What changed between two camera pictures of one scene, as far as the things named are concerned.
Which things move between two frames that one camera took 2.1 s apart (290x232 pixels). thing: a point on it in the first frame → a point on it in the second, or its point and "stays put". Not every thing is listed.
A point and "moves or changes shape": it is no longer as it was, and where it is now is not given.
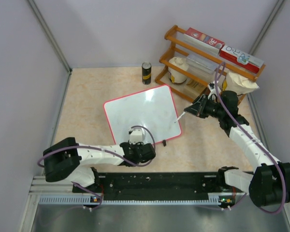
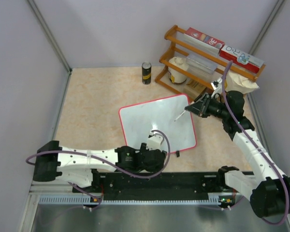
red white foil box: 246,61 stays put
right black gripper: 198,108 stays put
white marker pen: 180,116 stays put
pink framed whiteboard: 153,108 moves or changes shape
